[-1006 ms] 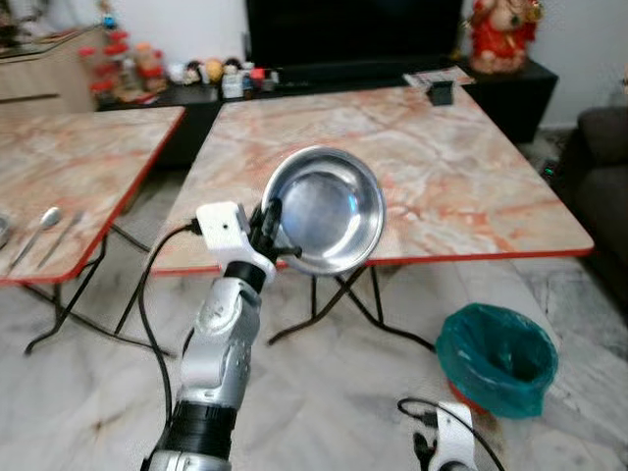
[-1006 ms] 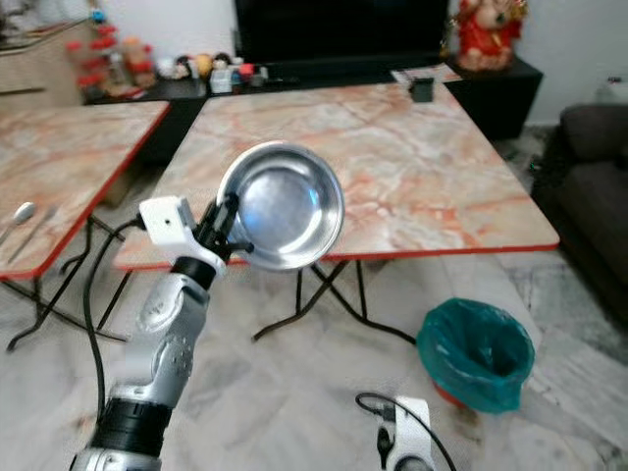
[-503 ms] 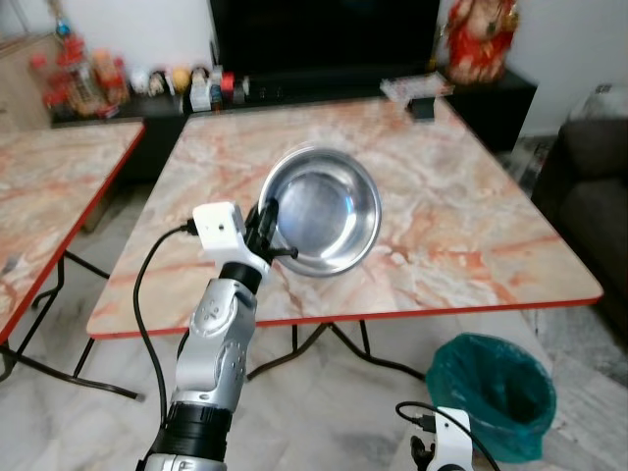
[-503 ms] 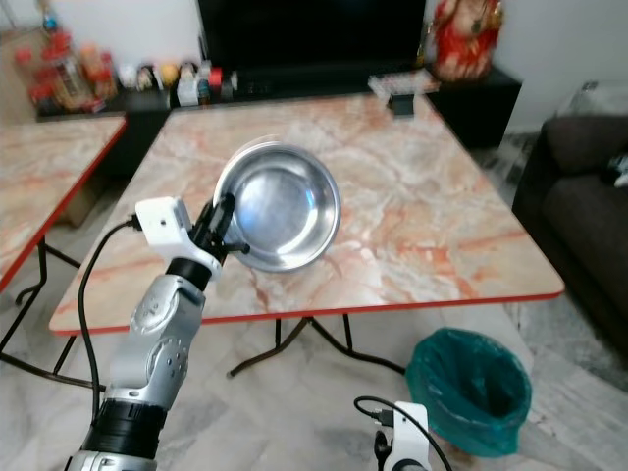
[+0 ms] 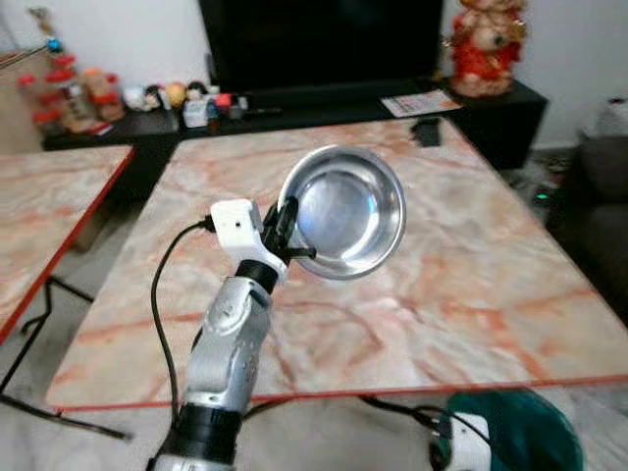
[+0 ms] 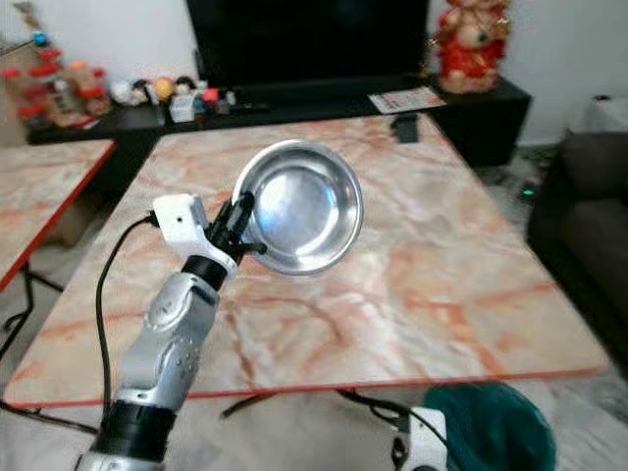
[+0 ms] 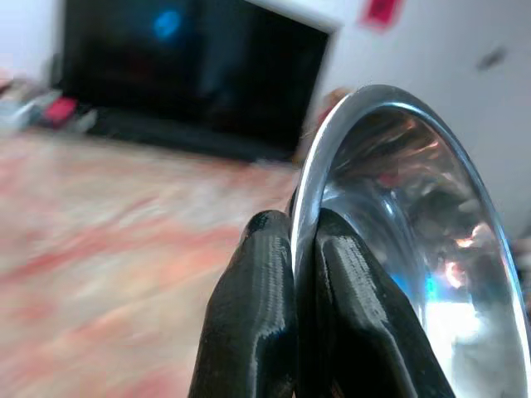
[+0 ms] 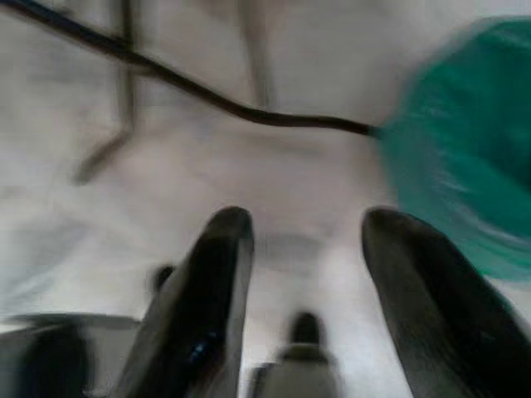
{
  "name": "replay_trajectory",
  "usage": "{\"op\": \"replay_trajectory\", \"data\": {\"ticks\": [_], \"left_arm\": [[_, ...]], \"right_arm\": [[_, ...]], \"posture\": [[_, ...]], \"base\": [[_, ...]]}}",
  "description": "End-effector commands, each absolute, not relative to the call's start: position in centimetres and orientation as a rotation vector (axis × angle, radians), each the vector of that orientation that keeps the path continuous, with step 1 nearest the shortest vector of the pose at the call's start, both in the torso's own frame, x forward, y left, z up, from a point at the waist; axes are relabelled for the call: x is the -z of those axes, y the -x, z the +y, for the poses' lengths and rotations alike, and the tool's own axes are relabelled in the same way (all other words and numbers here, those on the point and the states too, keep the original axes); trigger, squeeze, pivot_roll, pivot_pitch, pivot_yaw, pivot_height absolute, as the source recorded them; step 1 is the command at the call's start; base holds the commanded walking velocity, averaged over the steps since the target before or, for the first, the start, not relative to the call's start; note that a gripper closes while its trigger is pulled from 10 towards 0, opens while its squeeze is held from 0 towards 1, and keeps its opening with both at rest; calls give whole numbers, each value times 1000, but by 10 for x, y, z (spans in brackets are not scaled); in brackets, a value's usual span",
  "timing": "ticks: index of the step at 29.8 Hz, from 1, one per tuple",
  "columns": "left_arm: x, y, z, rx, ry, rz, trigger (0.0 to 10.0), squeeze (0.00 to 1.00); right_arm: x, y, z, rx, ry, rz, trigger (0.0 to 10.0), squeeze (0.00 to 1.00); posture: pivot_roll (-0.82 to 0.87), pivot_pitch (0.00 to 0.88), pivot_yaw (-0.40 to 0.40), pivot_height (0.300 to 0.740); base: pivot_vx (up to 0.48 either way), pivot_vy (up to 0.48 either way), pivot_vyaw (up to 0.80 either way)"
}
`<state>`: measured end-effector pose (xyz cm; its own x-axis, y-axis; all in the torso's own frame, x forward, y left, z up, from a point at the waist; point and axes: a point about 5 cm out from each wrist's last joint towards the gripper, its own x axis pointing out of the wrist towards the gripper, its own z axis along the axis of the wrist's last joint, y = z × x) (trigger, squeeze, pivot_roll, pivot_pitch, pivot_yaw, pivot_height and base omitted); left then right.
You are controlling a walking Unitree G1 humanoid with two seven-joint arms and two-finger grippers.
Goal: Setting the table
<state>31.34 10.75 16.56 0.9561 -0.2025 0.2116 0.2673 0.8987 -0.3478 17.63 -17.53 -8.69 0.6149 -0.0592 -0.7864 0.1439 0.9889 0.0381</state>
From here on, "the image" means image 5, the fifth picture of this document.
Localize stainless steel bowl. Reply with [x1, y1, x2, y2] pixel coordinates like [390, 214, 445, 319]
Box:
[278, 145, 407, 282]

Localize black remote control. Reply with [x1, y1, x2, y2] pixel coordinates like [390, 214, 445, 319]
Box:
[231, 103, 286, 120]

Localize small black box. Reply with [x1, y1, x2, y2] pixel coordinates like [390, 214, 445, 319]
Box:
[410, 117, 444, 148]

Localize yellow headed doll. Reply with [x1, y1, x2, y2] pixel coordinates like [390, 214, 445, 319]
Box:
[164, 82, 187, 109]

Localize printed paper sheet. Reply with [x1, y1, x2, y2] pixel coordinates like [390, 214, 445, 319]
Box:
[381, 90, 461, 119]

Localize black television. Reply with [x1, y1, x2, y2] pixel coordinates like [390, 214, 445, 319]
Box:
[199, 0, 445, 92]

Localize white toy figurine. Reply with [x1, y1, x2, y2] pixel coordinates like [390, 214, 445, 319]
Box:
[123, 86, 148, 111]

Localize black TV cabinet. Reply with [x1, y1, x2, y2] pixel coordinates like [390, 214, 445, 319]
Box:
[43, 77, 549, 202]

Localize dark grey sofa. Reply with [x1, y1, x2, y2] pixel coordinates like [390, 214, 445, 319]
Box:
[562, 132, 628, 320]

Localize black metal table legs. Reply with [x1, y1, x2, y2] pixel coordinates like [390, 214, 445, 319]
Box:
[0, 275, 131, 440]

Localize red fortune god figurine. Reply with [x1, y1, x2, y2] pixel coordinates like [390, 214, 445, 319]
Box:
[443, 0, 530, 98]

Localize white cushion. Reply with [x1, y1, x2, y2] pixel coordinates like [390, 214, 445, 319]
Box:
[583, 98, 628, 139]

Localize red lidded jar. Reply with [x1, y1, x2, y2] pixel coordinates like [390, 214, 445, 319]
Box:
[44, 54, 79, 99]

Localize brown cardboard box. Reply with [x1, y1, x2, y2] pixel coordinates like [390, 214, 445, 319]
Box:
[0, 47, 48, 155]

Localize teal round bin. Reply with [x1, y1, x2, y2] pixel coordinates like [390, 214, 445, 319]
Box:
[446, 389, 586, 471]

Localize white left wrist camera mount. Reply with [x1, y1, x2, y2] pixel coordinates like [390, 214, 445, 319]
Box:
[209, 199, 290, 271]

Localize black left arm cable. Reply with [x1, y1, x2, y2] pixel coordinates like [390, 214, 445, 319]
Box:
[149, 218, 216, 395]

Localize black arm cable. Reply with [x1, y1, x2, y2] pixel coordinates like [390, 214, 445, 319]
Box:
[149, 218, 216, 395]
[358, 395, 492, 447]

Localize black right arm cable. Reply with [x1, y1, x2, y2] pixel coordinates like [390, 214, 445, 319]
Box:
[358, 395, 492, 447]

